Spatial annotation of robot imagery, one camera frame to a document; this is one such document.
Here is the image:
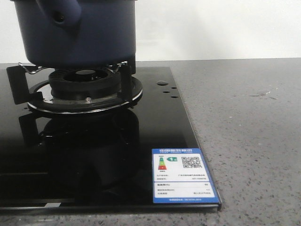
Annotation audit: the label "black metal pot support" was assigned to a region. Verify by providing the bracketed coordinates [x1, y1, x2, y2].
[7, 57, 143, 115]

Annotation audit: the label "dark blue cooking pot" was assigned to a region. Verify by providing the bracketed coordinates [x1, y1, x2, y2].
[14, 0, 136, 68]

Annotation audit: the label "blue energy label sticker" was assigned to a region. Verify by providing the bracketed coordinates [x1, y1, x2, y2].
[152, 148, 221, 204]

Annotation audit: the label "black glass gas stove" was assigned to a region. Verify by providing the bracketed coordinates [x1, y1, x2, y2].
[0, 67, 222, 214]

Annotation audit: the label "black round gas burner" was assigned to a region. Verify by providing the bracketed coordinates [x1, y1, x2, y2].
[48, 69, 121, 100]

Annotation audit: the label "silver wire pot adapter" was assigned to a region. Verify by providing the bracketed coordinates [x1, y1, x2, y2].
[18, 61, 128, 74]

